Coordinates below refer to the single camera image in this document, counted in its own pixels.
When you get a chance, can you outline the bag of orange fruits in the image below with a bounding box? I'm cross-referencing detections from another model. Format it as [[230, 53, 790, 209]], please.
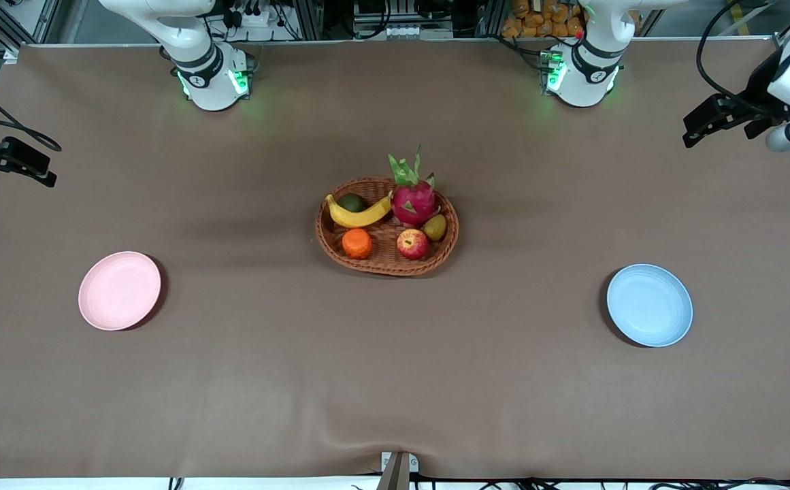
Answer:
[[501, 0, 586, 39]]

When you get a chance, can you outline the orange fruit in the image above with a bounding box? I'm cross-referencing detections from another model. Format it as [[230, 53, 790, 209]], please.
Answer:
[[342, 228, 374, 260]]

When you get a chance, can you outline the metal bracket at table edge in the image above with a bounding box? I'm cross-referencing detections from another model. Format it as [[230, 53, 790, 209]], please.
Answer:
[[378, 451, 420, 490]]

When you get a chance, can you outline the red yellow apple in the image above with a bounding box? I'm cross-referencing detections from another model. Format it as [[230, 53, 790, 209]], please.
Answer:
[[396, 228, 431, 261]]

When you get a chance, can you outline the pink plate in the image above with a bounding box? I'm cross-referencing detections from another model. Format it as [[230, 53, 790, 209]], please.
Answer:
[[78, 251, 163, 332]]

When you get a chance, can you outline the yellow banana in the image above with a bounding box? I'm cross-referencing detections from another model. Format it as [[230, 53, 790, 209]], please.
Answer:
[[325, 193, 394, 229]]

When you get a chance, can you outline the light blue plate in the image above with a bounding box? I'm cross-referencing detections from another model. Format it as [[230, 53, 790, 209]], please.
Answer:
[[606, 263, 694, 348]]

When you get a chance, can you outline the brown wicker basket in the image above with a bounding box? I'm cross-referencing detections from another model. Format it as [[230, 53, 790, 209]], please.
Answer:
[[315, 177, 460, 277]]

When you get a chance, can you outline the pink dragon fruit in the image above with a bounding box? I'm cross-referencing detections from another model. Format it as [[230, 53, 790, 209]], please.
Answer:
[[387, 144, 442, 228]]

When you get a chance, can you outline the white terminal block strip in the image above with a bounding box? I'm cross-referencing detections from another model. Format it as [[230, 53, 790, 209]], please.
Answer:
[[354, 24, 455, 40]]

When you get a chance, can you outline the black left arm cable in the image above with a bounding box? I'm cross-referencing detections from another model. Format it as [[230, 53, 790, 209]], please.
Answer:
[[697, 0, 787, 113]]

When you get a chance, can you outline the white power strip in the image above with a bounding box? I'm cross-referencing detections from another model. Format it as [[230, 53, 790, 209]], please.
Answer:
[[208, 5, 281, 42]]

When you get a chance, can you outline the brown table cloth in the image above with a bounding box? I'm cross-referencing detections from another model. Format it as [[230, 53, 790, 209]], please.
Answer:
[[0, 37, 790, 480]]

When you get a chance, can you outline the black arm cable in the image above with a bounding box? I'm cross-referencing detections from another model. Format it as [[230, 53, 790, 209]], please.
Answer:
[[0, 71, 63, 152], [697, 0, 787, 113]]

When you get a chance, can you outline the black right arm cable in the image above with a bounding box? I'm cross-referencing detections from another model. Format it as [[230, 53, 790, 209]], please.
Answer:
[[0, 71, 63, 152]]

